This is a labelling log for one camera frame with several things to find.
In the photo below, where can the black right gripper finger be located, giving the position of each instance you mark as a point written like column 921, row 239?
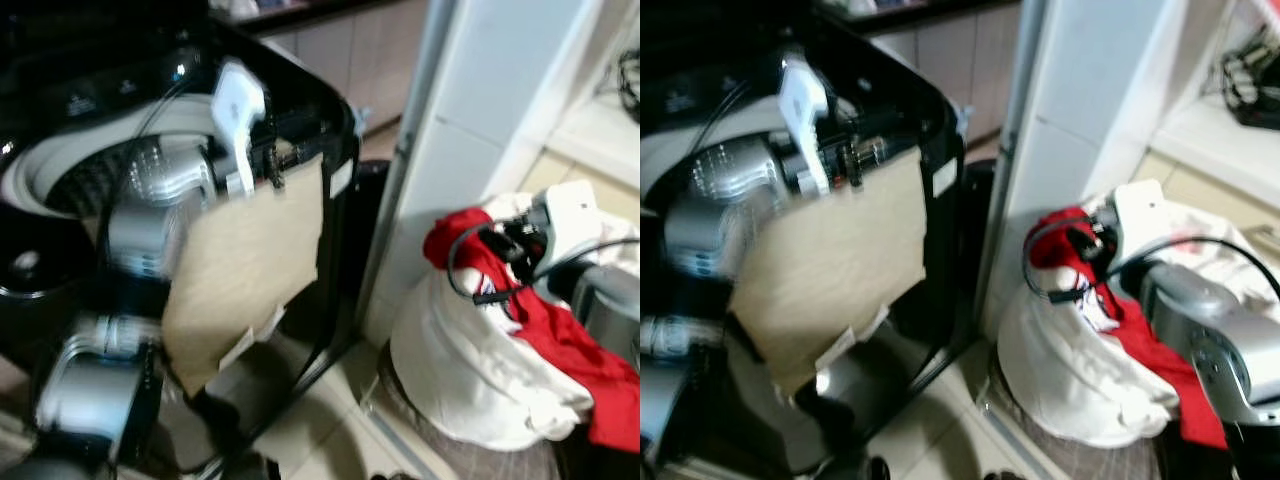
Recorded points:
column 498, row 242
column 1078, row 242

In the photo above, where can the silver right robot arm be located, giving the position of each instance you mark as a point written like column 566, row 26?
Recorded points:
column 600, row 295
column 1210, row 325

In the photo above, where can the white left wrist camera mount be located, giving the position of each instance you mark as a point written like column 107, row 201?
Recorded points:
column 805, row 105
column 238, row 115

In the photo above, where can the black top-load washing machine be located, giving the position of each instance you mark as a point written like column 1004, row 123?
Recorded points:
column 310, row 95
column 905, row 90

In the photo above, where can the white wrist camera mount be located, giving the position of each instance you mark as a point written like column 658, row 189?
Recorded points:
column 1140, row 215
column 238, row 115
column 805, row 105
column 570, row 215

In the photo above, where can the white garment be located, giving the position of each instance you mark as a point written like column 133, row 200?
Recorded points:
column 470, row 360
column 1070, row 365

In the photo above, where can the white shelf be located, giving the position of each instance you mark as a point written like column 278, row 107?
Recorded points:
column 1215, row 135
column 595, row 130

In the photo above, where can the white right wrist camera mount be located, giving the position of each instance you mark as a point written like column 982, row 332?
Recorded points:
column 570, row 215
column 1140, row 215

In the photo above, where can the red garment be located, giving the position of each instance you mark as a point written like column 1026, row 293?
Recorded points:
column 570, row 350
column 1160, row 355

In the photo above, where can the white washer label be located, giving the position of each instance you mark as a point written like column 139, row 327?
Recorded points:
column 343, row 178
column 944, row 178

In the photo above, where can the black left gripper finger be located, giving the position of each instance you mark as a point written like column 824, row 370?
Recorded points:
column 857, row 178
column 276, row 178

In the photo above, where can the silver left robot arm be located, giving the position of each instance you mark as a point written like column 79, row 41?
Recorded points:
column 150, row 215
column 700, row 220

